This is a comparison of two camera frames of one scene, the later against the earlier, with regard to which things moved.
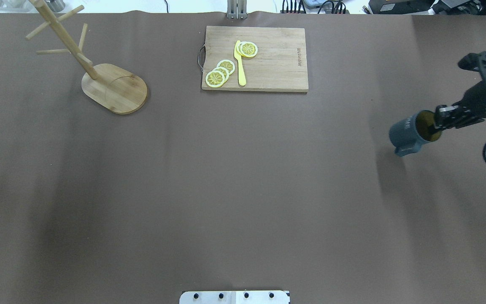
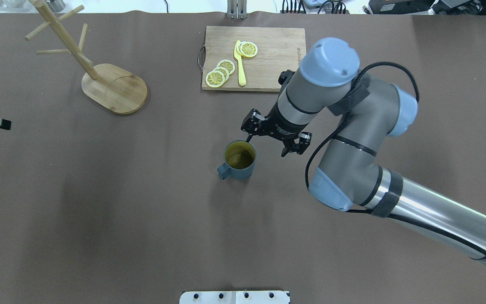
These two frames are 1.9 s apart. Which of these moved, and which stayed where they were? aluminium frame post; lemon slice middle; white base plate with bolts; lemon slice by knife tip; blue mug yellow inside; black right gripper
Moved: blue mug yellow inside; black right gripper
Stayed: aluminium frame post; white base plate with bolts; lemon slice by knife tip; lemon slice middle
